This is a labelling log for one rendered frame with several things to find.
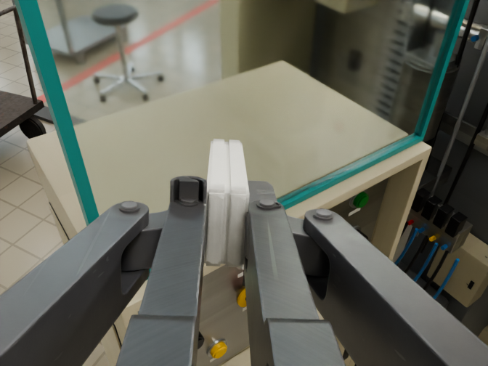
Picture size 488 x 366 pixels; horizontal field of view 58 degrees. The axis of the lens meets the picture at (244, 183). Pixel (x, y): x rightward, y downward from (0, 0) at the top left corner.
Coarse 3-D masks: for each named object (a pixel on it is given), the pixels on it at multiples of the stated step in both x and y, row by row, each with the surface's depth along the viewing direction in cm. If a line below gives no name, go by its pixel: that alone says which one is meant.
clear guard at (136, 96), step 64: (64, 0) 31; (128, 0) 33; (192, 0) 36; (256, 0) 40; (320, 0) 44; (384, 0) 50; (448, 0) 57; (64, 64) 33; (128, 64) 36; (192, 64) 40; (256, 64) 44; (320, 64) 50; (384, 64) 57; (448, 64) 65; (64, 128) 35; (128, 128) 40; (192, 128) 44; (256, 128) 49; (320, 128) 56; (384, 128) 66; (128, 192) 44
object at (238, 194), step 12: (228, 144) 21; (240, 144) 21; (228, 156) 19; (240, 156) 19; (228, 168) 18; (240, 168) 17; (228, 180) 16; (240, 180) 16; (228, 192) 15; (240, 192) 15; (228, 204) 15; (240, 204) 15; (228, 216) 15; (240, 216) 15; (228, 228) 16; (240, 228) 15; (228, 240) 16; (240, 240) 16; (228, 252) 16; (240, 252) 16; (228, 264) 16; (240, 264) 16
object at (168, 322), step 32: (192, 192) 14; (192, 224) 13; (160, 256) 11; (192, 256) 11; (160, 288) 10; (192, 288) 10; (160, 320) 8; (192, 320) 8; (128, 352) 7; (160, 352) 7; (192, 352) 7
